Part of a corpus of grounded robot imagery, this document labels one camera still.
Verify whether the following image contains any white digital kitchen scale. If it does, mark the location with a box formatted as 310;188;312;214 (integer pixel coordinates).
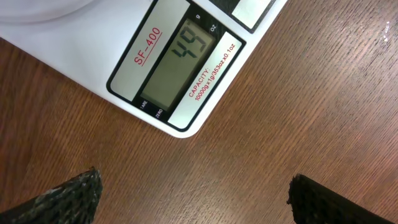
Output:
1;0;287;138

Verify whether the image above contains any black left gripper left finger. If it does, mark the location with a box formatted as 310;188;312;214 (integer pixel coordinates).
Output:
1;167;103;224

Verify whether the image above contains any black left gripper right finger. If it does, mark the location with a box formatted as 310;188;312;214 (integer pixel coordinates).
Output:
287;174;393;224

